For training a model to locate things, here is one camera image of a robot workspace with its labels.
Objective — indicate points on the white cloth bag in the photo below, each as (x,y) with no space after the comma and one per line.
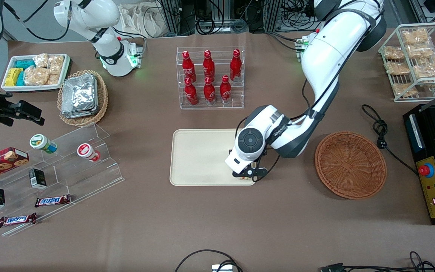
(138,20)

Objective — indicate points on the clear acrylic step display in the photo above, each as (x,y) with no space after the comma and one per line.
(77,177)

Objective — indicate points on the snickers chocolate bar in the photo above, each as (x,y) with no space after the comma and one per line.
(52,201)
(16,220)

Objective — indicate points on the bagged pastry snack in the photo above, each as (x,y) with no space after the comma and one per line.
(415,36)
(393,53)
(429,70)
(404,90)
(420,51)
(397,68)

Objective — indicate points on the clear acrylic bottle rack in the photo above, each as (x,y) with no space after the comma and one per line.
(217,106)

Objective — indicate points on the red lid yogurt cup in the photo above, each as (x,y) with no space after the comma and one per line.
(87,152)

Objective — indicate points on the black countertop appliance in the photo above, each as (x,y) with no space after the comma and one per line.
(429,128)

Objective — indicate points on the red cola bottle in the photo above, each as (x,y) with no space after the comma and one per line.
(191,93)
(225,90)
(209,91)
(235,64)
(209,64)
(188,66)

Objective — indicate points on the small grey device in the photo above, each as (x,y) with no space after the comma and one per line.
(222,268)

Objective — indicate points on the oval tan wicker basket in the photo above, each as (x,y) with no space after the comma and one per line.
(81,121)

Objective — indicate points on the yellow snack pack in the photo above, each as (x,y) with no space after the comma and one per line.
(13,76)

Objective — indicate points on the cream plastic tray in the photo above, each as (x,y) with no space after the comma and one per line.
(198,158)

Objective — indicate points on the clear bag of crackers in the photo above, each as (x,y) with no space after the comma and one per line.
(36,75)
(53,79)
(56,64)
(40,60)

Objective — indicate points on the white rectangular snack tray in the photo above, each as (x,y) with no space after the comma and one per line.
(32,88)

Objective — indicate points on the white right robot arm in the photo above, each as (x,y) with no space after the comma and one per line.
(104,22)

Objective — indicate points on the silver foil packet stack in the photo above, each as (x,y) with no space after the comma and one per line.
(79,94)

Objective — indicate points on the green lid yogurt cup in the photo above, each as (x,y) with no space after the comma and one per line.
(42,143)

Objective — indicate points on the wide teal snack pack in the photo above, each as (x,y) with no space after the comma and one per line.
(25,64)

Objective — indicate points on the narrow teal snack pack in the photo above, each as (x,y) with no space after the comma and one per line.
(20,78)

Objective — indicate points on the round brown wicker basket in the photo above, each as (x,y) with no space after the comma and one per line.
(349,166)

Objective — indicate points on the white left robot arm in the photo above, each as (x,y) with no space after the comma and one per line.
(327,56)

